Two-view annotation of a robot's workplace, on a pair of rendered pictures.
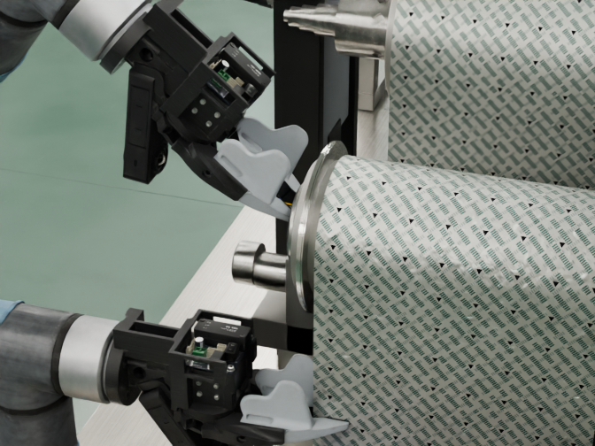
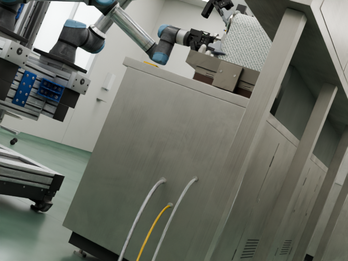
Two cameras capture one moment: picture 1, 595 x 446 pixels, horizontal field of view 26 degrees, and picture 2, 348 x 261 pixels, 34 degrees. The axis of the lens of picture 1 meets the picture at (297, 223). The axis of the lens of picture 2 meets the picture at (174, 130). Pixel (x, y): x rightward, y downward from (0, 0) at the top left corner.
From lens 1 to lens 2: 2.16 m
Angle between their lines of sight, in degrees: 32
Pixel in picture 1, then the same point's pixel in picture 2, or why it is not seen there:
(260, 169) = (227, 13)
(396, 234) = (247, 19)
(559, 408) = (264, 52)
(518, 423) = (256, 55)
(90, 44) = not seen: outside the picture
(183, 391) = (200, 38)
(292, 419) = (216, 48)
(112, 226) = not seen: hidden behind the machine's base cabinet
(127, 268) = not seen: hidden behind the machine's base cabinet
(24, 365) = (172, 30)
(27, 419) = (165, 43)
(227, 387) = (207, 40)
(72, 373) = (180, 32)
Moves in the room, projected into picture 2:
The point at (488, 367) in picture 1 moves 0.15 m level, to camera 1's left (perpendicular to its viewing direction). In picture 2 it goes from (255, 43) to (224, 31)
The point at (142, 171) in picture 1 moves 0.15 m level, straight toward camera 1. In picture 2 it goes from (205, 12) to (207, 5)
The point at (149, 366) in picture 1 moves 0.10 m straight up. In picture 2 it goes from (193, 37) to (201, 18)
